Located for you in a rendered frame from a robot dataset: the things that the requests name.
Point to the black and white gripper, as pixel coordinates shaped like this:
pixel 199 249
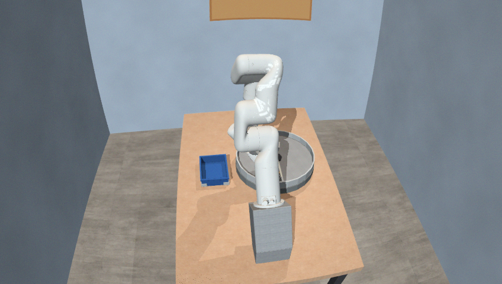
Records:
pixel 253 155

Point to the blue crate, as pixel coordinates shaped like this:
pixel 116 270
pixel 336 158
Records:
pixel 213 167

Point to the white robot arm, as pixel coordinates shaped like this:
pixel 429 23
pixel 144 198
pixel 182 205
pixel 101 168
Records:
pixel 261 75

